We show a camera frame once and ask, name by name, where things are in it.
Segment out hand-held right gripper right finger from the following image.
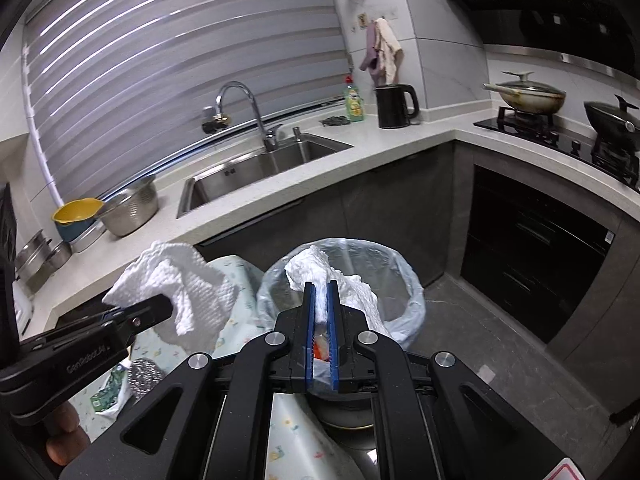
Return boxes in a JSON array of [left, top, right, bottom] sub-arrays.
[[327, 280, 567, 480]]

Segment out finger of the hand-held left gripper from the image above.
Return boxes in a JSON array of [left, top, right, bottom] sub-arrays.
[[101, 293, 172, 334]]

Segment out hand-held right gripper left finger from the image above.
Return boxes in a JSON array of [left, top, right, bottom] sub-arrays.
[[60, 282, 319, 480]]

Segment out white paper towel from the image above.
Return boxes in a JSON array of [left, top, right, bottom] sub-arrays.
[[283, 244, 394, 342], [102, 239, 239, 339]]

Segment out trash bin with plastic liner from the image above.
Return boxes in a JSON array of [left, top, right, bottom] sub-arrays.
[[257, 237, 427, 402]]

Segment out person's left hand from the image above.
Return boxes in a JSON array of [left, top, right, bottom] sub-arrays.
[[44, 402, 92, 467]]

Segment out steel wool scrubber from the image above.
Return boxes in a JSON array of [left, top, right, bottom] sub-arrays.
[[128, 358, 166, 402]]

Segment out white rice cooker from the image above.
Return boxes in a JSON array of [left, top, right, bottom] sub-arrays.
[[14, 284, 33, 333]]

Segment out floral tablecloth covered table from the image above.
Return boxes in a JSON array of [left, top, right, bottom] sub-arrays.
[[64, 254, 372, 480]]

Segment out stacked steel pots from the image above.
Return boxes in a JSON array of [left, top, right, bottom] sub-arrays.
[[14, 229, 74, 292]]

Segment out large stainless steel bowl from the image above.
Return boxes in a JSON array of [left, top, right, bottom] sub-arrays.
[[94, 175, 160, 238]]

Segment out yellow and blue colander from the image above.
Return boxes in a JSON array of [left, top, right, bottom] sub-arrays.
[[52, 198, 104, 242]]

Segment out stainless steel sink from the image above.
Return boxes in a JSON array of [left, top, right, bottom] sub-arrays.
[[175, 132, 354, 219]]

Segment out black built-in oven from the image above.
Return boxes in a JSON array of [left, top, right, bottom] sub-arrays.
[[459, 164, 619, 344]]

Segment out chrome kitchen faucet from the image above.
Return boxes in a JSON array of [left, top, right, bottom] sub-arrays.
[[202, 81, 284, 152]]

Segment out green dish soap bottle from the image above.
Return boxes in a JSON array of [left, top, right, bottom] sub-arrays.
[[343, 75, 366, 123]]

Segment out grey striped window blind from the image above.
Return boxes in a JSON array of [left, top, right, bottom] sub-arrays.
[[22, 0, 352, 202]]

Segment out black electric kettle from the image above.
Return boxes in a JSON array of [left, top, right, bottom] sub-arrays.
[[374, 83, 420, 130]]

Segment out purple hanging cloth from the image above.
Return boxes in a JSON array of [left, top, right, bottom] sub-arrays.
[[359, 19, 382, 86]]

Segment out beige hanging cloth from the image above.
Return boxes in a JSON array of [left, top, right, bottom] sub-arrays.
[[372, 18, 404, 86]]

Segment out black gas stove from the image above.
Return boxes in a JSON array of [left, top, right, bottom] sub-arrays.
[[473, 109, 640, 187]]

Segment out wok with glass lid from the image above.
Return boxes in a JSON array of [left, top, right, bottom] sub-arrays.
[[482, 70, 567, 115]]

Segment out black wok with lid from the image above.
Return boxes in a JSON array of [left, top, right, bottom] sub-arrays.
[[583, 94, 640, 149]]

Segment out black range hood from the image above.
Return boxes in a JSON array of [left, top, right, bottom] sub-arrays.
[[424, 0, 640, 52]]

